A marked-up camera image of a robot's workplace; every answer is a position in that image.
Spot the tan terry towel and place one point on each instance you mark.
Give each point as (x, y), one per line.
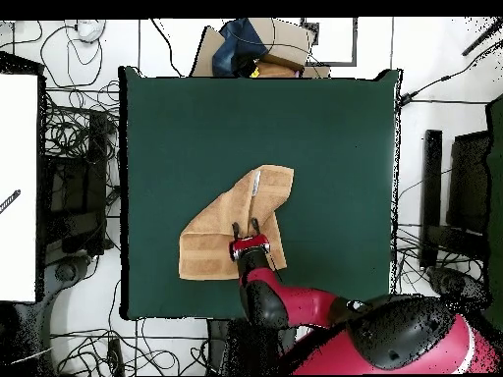
(208, 251)

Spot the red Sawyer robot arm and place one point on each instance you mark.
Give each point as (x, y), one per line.
(314, 306)

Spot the white flat panel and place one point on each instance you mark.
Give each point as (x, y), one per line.
(17, 176)

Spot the dark green table cloth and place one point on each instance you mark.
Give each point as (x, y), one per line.
(177, 137)

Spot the orange garment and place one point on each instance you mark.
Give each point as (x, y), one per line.
(275, 70)

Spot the black equipment rack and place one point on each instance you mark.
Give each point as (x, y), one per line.
(74, 188)

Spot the black power strip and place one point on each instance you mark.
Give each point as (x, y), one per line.
(115, 355)

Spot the grey stand foot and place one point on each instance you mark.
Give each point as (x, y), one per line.
(452, 282)
(67, 271)

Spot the black upright bar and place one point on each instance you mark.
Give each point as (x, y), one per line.
(431, 196)

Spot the dark blue garment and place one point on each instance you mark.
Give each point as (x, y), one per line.
(237, 47)

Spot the brown cardboard box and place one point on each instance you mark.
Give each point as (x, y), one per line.
(283, 39)

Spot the black chair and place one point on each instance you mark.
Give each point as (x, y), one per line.
(469, 180)

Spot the striped black rod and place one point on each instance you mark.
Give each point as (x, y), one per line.
(10, 200)

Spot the person's foot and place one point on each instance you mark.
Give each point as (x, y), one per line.
(90, 30)

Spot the thin black rod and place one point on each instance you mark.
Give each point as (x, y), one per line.
(483, 37)

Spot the black square frame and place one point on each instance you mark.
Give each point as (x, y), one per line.
(334, 63)

